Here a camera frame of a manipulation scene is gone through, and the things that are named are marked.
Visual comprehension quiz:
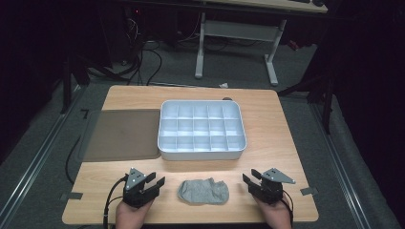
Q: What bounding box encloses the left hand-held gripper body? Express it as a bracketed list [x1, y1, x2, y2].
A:
[122, 167, 160, 210]

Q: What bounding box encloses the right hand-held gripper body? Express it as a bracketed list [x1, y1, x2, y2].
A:
[248, 167, 297, 205]

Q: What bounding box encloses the grey sock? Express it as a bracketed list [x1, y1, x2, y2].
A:
[177, 177, 230, 206]

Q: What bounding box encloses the person's right hand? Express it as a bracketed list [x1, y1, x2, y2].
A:
[254, 197, 293, 229]

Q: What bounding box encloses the person's left hand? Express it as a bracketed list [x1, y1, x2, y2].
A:
[115, 199, 154, 229]

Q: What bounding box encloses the grey tape strip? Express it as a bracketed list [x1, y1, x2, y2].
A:
[59, 192, 84, 201]
[299, 186, 319, 197]

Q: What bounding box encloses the brown flat lid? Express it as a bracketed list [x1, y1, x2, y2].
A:
[75, 108, 162, 163]

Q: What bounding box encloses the white compartment box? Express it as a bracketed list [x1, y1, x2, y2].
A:
[157, 99, 248, 162]

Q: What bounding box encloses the black stand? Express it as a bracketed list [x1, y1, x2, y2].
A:
[276, 71, 336, 135]
[59, 53, 92, 115]

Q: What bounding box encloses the white-framed desk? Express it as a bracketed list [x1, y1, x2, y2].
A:
[194, 0, 330, 88]

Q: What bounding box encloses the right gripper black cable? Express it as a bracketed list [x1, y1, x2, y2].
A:
[281, 190, 294, 229]

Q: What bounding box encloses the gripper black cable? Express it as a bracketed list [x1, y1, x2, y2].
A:
[281, 190, 294, 229]
[101, 177, 129, 229]

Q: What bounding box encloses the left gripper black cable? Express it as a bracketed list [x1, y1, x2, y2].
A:
[101, 177, 129, 229]

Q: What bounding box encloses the black cable beside table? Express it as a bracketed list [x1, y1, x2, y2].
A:
[64, 135, 82, 186]

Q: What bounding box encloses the metal floor rail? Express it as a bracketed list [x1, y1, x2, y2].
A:
[309, 101, 374, 229]
[0, 84, 84, 223]

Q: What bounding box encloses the bundle of black floor cables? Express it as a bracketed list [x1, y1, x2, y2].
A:
[122, 17, 163, 87]

